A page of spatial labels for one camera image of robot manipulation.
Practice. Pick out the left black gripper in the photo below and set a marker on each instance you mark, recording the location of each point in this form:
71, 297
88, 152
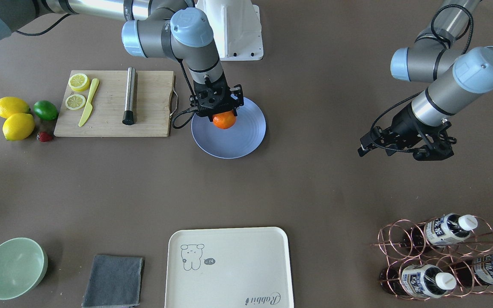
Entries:
402, 122

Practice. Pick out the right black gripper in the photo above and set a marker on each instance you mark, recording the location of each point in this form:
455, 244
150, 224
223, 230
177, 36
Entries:
238, 96

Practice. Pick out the orange fruit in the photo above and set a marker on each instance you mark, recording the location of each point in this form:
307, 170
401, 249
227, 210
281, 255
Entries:
224, 120

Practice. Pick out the blue round plate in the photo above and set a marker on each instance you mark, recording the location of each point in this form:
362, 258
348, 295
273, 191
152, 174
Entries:
240, 140

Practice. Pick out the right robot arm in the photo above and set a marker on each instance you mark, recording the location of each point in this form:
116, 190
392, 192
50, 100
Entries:
173, 29

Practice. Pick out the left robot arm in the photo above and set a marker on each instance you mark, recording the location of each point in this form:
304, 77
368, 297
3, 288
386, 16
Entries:
456, 78

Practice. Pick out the wooden cutting board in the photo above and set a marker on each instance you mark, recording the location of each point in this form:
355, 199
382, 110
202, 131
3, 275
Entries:
152, 107

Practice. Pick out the steel muddler black tip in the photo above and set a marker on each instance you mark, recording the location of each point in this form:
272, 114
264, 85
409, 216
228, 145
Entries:
128, 115

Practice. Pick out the tea bottle back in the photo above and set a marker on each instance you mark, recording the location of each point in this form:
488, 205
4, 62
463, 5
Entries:
475, 272
440, 232

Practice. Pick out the tea bottle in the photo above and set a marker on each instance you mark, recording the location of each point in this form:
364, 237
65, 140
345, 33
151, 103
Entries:
440, 232
417, 282
475, 272

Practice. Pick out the yellow plastic knife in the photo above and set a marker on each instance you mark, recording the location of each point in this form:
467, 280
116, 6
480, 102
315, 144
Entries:
88, 108

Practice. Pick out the upper lemon slice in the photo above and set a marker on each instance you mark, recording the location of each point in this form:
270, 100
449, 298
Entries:
79, 82

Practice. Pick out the lemon slice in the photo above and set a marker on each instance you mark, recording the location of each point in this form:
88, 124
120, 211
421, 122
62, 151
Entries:
79, 82
75, 102

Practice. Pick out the lower lemon slice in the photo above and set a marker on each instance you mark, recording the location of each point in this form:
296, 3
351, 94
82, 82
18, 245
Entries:
75, 102

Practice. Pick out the tea bottle front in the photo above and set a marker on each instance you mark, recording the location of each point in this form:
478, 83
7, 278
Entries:
417, 282

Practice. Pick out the green lime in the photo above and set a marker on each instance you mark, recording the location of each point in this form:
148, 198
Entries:
45, 110

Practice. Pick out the red strawberry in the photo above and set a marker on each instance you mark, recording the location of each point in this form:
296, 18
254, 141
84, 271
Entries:
44, 136

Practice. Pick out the cream rabbit tray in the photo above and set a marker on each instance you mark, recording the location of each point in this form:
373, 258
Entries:
229, 268

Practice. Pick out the lower whole lemon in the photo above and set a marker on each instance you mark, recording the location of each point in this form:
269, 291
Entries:
18, 126

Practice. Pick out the whole lemon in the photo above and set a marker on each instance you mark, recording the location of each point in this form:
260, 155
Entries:
18, 126
10, 105

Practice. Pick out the upper whole lemon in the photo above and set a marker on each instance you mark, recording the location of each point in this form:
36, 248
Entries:
10, 105

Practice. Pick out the grey folded cloth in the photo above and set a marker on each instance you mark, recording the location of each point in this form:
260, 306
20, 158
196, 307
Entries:
114, 282

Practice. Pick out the green bowl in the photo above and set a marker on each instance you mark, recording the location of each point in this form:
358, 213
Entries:
23, 264

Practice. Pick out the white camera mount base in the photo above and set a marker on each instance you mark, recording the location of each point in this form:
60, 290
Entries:
237, 28

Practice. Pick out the copper wire bottle rack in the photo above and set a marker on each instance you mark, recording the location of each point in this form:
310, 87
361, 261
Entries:
480, 243

